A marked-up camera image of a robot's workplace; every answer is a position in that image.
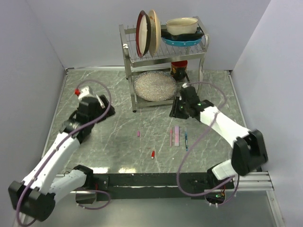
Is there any red black cup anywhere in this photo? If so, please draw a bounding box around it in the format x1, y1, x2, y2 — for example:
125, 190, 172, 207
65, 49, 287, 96
170, 61, 187, 81

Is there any red rimmed black plate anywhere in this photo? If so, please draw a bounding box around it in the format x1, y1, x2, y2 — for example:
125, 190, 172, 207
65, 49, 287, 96
135, 10, 151, 58

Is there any purple highlighter pen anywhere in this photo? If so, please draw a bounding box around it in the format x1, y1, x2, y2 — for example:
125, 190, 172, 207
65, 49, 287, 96
174, 126, 179, 147

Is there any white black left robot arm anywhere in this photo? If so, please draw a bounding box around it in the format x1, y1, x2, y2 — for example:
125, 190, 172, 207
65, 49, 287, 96
8, 95, 115, 222

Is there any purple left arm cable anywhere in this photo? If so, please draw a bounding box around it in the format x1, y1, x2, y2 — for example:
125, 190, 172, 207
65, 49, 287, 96
15, 79, 112, 227

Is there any red purple pen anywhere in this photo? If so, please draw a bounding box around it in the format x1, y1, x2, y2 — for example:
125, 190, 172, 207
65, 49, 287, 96
169, 128, 173, 147

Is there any blue pen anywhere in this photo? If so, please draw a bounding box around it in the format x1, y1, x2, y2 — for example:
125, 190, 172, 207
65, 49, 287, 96
185, 128, 188, 152

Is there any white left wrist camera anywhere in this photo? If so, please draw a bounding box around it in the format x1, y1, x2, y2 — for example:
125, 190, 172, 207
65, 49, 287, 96
74, 86, 94, 101

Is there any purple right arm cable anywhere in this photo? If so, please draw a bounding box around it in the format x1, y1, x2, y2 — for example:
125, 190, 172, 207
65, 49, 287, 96
177, 82, 240, 206

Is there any aluminium frame rail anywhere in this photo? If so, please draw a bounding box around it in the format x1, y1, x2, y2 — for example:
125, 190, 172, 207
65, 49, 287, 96
231, 172, 275, 191

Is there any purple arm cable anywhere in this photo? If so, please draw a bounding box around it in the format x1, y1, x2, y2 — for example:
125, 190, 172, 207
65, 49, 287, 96
177, 82, 240, 206
15, 79, 112, 227

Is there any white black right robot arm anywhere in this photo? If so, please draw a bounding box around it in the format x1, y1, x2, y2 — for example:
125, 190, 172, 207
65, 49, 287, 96
170, 83, 268, 189

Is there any beige plate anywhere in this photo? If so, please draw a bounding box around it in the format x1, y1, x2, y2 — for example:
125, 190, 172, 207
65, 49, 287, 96
148, 9, 161, 57

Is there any metal two-tier dish rack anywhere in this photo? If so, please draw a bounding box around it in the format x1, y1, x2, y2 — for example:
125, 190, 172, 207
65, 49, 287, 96
119, 16, 210, 113

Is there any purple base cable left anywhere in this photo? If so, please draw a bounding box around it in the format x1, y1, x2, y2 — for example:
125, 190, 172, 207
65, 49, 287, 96
77, 190, 112, 210

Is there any cream ceramic bowl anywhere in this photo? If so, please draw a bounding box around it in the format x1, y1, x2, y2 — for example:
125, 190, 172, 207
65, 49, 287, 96
166, 17, 198, 35

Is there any blue dotted dish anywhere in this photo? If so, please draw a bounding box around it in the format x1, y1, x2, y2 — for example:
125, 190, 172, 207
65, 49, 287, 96
162, 37, 202, 47

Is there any white pen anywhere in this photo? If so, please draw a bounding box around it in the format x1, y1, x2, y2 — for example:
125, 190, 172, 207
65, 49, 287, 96
96, 95, 105, 109

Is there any black base bar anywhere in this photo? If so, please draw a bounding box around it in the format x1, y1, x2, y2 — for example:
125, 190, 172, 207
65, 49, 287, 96
94, 172, 223, 200

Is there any speckled glass plate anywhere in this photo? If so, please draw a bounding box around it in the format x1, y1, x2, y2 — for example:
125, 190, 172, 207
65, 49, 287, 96
134, 70, 178, 102

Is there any black square dish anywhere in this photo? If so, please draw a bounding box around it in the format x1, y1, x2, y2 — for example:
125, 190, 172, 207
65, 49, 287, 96
161, 28, 204, 42

